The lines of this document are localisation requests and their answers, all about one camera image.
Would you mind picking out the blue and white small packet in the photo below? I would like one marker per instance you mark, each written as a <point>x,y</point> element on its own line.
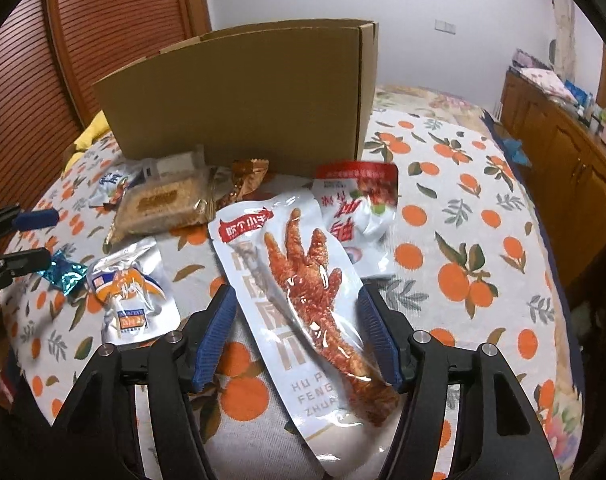
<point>108,185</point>

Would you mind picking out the clear plastic packet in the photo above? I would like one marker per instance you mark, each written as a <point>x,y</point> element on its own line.
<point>173,164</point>

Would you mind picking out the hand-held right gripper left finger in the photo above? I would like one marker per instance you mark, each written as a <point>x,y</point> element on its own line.
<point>215,330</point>

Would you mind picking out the white wall switch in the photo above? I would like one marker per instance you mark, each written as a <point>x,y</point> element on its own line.
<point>445,27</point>

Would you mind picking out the blue crumpled bag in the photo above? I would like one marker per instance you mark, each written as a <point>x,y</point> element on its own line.
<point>515,149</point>

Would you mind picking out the blue foil candy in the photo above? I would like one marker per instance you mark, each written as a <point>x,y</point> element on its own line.
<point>65,275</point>

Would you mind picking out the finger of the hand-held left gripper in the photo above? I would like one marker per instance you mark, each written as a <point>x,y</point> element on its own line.
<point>33,220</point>
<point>28,260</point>

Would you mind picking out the floral bedsheet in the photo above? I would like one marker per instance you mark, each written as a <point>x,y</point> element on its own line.
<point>423,97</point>

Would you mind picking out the purple packet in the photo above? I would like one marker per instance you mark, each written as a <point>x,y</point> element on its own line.
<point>530,59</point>

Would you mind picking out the brown cardboard box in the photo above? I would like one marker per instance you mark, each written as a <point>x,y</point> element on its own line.
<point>233,100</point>

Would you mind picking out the wooden cabinet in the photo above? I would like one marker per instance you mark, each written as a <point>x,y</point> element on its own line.
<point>558,160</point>

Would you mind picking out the orange fruit print blanket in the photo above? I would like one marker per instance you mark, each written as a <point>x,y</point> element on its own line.
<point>458,220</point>

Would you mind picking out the pink floral folded cloth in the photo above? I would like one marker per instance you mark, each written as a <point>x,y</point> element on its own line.
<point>548,82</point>

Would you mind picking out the yellow plush toy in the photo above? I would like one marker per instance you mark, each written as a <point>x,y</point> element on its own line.
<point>90,135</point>

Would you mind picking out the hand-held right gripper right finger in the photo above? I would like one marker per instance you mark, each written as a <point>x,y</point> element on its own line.
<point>378,335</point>

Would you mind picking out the orange brown crinkled wrapper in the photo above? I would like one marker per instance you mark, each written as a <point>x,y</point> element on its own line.
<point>245,175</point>

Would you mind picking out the brown slatted wardrobe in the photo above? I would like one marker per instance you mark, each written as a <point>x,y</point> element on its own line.
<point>108,35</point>

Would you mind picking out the red and white snack packet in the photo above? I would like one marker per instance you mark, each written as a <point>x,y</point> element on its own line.
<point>358,185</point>

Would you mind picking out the clear brown cake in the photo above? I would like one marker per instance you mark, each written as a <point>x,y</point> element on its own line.
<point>158,205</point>

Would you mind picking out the beige patterned curtain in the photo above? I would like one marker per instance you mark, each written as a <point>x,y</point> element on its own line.
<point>564,25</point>

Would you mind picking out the white chicken foot snack packet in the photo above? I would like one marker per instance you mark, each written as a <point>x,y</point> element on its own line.
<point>283,260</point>

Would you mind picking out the silver snack pouch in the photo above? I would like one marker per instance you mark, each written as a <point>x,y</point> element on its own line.
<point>133,300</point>

